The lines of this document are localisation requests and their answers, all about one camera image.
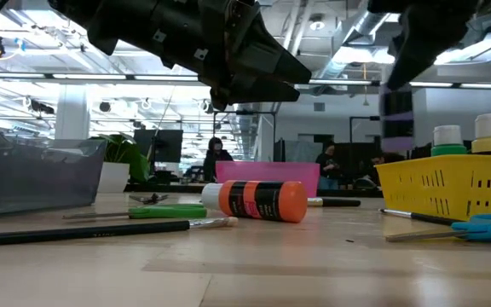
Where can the yellow slotted plastic basket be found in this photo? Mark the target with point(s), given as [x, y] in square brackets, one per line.
[441, 187]

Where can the long ceiling light bar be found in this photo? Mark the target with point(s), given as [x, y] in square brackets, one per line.
[100, 77]

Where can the black metal stand frame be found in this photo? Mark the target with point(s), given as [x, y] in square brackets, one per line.
[362, 117]
[245, 112]

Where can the green paint bottle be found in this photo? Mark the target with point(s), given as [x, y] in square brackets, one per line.
[448, 138]

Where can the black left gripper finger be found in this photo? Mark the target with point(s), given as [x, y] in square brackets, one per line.
[267, 59]
[254, 91]

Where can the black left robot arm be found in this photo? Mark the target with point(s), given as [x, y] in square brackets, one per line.
[113, 21]

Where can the long black pale-bristled paintbrush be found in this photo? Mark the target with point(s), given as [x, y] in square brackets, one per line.
[79, 233]

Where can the black aluminium table frame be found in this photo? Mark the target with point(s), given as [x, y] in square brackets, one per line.
[177, 188]

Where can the round white ceiling sensor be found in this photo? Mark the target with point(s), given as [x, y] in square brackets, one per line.
[316, 23]

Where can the pink transparent plastic bin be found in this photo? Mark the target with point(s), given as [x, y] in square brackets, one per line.
[271, 170]

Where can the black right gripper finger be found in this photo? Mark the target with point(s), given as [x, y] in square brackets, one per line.
[416, 42]

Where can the orange paint bottle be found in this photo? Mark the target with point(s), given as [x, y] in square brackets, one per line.
[279, 202]

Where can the smoky grey transparent tray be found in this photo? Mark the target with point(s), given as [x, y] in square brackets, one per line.
[36, 179]

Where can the black computer monitor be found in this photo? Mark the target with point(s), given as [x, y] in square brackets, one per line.
[164, 145]

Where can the green plant in white pot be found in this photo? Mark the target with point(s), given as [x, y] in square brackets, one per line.
[115, 177]

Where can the person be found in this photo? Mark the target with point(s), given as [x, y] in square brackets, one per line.
[217, 158]
[384, 160]
[328, 164]

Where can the silver ventilation duct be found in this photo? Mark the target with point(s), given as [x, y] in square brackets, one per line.
[245, 132]
[352, 42]

